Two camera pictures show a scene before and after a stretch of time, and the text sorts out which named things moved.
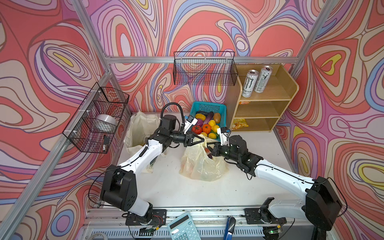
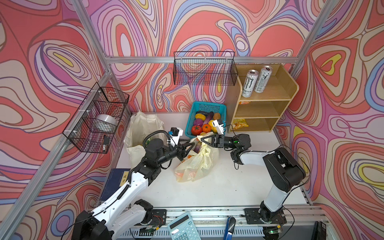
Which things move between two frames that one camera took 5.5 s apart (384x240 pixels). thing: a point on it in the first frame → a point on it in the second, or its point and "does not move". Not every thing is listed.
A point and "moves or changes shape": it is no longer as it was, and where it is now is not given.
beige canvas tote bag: [141, 126] does not move
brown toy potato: [217, 117] does not move
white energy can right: [263, 79] does not move
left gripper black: [187, 139] → [180, 150]
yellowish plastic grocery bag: [196, 164] moves or changes shape
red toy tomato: [197, 129] does not move
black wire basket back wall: [205, 68] does not move
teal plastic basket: [210, 106] does not move
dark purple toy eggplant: [208, 153] → [197, 147]
